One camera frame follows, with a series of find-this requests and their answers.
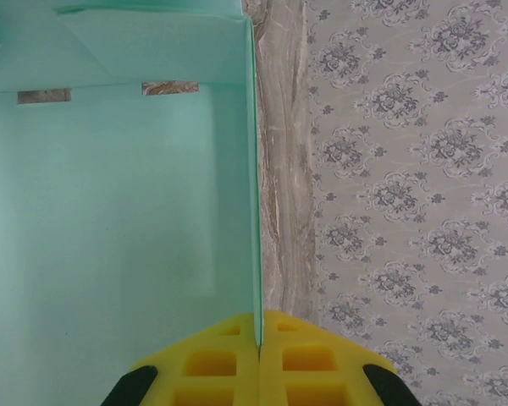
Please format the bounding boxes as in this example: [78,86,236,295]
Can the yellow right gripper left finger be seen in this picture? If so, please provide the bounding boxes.
[103,311,260,406]

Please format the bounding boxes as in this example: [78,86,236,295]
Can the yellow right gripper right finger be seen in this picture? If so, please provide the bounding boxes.
[257,309,421,406]

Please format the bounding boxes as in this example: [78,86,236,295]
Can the teal paper box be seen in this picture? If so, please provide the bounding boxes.
[0,0,267,406]

